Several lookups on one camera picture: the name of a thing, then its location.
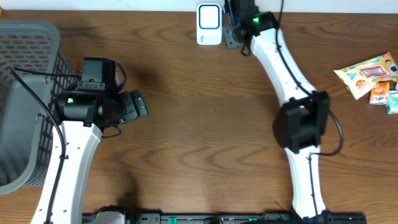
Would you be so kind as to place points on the orange tissue pack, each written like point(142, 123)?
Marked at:
point(379, 94)

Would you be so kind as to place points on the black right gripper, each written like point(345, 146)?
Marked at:
point(229, 42)

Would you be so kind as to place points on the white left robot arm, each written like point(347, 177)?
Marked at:
point(81, 118)

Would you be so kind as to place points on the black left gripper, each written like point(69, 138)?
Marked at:
point(130, 99)

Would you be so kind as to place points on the white barcode scanner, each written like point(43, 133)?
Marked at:
point(209, 24)

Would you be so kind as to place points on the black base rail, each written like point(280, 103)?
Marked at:
point(270, 217)

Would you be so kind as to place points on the green tissue pack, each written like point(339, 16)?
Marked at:
point(392, 104)

